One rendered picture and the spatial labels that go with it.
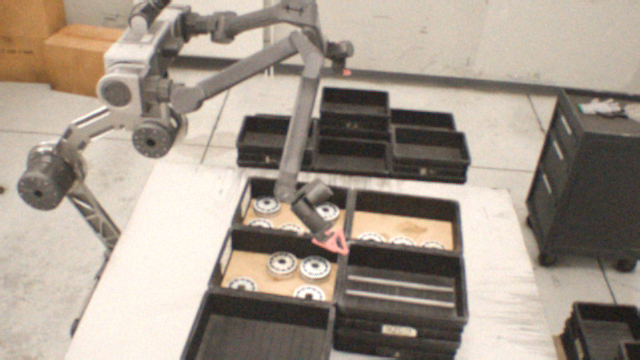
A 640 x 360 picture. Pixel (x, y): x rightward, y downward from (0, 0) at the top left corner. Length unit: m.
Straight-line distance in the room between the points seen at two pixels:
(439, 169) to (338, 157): 0.60
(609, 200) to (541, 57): 2.14
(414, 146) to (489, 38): 1.87
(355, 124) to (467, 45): 1.82
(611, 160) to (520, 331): 1.24
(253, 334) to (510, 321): 0.91
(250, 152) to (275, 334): 1.46
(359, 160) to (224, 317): 1.71
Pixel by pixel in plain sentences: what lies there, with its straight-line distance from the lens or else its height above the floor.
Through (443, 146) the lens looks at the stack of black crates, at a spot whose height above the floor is 0.50.
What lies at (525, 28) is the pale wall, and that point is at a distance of 5.14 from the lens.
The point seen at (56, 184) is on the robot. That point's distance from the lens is 2.46.
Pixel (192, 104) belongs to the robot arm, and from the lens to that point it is 1.79.
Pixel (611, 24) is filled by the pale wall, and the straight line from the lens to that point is 5.32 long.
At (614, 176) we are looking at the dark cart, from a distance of 3.30.
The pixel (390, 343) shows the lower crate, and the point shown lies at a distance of 2.02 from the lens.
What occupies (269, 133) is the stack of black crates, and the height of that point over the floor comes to 0.49.
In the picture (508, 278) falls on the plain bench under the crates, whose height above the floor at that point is 0.70.
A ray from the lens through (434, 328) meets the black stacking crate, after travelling 1.95.
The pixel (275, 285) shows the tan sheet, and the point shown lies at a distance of 2.07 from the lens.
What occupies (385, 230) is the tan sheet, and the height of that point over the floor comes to 0.83.
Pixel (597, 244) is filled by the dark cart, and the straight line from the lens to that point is 3.56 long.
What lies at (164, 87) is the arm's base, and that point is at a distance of 1.83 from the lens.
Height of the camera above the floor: 2.32
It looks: 37 degrees down
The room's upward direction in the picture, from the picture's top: 3 degrees clockwise
